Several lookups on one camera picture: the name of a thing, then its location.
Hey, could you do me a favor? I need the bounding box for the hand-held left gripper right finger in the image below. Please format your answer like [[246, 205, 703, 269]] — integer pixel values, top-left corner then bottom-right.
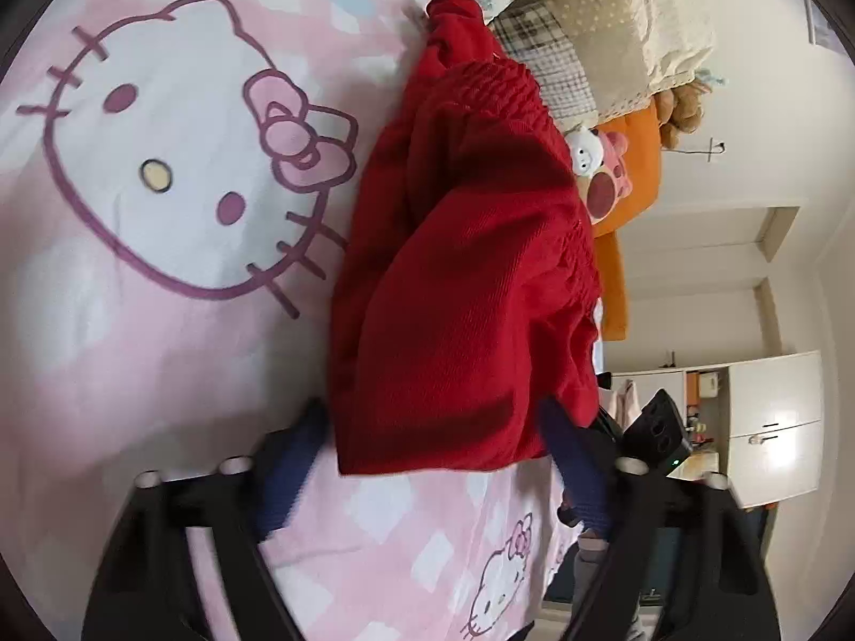
[[538, 395, 782, 641]]

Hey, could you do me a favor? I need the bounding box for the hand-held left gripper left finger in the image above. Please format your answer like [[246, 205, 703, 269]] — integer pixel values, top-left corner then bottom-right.
[[80, 397, 331, 641]]

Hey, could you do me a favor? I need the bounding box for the red jacket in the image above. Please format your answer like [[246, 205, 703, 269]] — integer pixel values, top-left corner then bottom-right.
[[327, 0, 605, 478]]

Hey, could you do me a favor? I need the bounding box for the pink hanging cloth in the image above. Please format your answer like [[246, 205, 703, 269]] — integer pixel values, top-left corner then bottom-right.
[[615, 379, 639, 425]]

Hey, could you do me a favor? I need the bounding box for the white cabinet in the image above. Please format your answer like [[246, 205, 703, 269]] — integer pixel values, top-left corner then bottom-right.
[[611, 350, 824, 509]]

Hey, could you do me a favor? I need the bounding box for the pink cartoon cat printed blanket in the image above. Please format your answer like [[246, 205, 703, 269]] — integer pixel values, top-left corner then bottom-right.
[[0, 0, 602, 641]]

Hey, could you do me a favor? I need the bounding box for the pink plush toy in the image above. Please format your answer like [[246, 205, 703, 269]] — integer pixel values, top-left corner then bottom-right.
[[581, 130, 635, 224]]

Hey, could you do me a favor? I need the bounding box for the white plush toy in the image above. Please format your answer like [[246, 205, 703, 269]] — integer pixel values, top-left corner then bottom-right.
[[564, 126, 610, 178]]

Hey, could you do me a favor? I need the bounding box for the brown plush toy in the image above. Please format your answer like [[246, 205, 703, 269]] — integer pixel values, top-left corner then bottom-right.
[[651, 76, 709, 148]]

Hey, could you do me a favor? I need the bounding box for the beige patchwork pillow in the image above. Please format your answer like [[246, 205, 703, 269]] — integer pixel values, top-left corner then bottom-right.
[[491, 0, 716, 135]]

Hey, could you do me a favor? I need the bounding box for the wall hook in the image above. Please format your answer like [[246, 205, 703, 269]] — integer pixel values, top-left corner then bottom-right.
[[668, 137, 728, 165]]

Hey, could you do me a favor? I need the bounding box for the wall picture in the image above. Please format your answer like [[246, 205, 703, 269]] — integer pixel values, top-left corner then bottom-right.
[[805, 0, 839, 48]]

